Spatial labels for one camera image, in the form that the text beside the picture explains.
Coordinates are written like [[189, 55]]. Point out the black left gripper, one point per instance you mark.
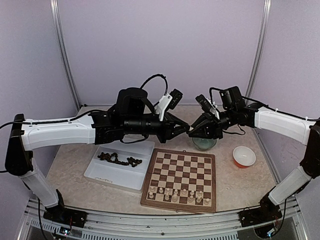
[[168, 131]]

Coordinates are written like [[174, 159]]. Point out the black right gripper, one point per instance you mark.
[[212, 127]]

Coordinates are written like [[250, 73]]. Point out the wooden chess board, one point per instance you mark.
[[180, 170]]

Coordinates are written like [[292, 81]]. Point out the white plastic divided tray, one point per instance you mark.
[[124, 164]]

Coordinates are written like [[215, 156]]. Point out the white knight piece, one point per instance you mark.
[[198, 199]]

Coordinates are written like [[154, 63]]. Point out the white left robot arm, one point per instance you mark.
[[132, 114]]

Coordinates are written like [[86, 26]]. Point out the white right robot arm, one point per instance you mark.
[[302, 129]]

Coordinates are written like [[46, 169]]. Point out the green ceramic bowl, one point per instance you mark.
[[203, 144]]

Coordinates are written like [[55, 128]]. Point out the orange white bowl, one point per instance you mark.
[[243, 157]]

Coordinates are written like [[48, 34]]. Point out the white queen piece lying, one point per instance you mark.
[[103, 180]]

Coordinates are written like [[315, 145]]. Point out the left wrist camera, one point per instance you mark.
[[167, 102]]

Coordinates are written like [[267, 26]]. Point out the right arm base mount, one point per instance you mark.
[[259, 215]]

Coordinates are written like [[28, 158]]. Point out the right aluminium frame post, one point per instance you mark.
[[259, 48]]

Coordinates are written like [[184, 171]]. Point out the aluminium frame post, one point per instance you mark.
[[63, 52], [259, 48]]

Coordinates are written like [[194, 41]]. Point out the front aluminium rail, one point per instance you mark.
[[103, 225]]

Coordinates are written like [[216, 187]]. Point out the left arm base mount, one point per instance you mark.
[[66, 216]]

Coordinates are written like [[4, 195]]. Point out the left aluminium frame post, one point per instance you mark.
[[63, 52]]

